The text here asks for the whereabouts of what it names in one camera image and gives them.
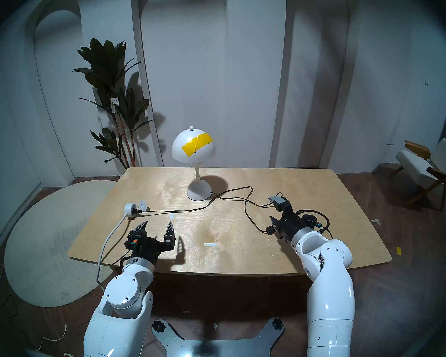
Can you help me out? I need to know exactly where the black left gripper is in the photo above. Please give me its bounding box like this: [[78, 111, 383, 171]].
[[125, 221, 176, 266]]

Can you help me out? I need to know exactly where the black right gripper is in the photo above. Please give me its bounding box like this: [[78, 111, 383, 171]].
[[268, 196, 307, 245]]

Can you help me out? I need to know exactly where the white dome table lamp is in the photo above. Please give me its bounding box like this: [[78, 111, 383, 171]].
[[172, 126, 216, 202]]

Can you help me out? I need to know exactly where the yellow tape strip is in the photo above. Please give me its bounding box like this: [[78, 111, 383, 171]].
[[182, 133, 213, 157]]

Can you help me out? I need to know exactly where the beige oval rug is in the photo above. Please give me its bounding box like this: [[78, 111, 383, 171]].
[[4, 180, 118, 308]]

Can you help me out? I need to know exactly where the white cushioned wooden armchair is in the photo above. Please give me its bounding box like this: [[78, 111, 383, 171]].
[[390, 138, 446, 211]]

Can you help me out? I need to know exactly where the tall dark green plant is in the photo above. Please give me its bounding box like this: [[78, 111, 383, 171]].
[[73, 38, 155, 170]]

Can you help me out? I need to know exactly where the black lamp power cord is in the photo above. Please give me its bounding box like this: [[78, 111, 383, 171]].
[[133, 186, 285, 234]]

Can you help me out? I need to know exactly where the white extension socket with cable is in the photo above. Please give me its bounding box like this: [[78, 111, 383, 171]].
[[96, 200, 148, 292]]

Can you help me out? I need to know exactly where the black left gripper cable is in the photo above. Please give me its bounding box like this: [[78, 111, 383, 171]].
[[111, 248, 133, 267]]

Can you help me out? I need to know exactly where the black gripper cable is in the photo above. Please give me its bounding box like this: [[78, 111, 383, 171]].
[[111, 248, 133, 267], [297, 209, 333, 240]]

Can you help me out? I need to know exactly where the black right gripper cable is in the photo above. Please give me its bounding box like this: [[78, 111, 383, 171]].
[[297, 209, 333, 240]]

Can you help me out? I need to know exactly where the grey metal robot base plate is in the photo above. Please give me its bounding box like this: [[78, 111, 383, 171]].
[[151, 318, 285, 357]]

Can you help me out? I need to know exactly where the white floor cable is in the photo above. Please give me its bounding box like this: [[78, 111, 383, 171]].
[[35, 323, 68, 351]]

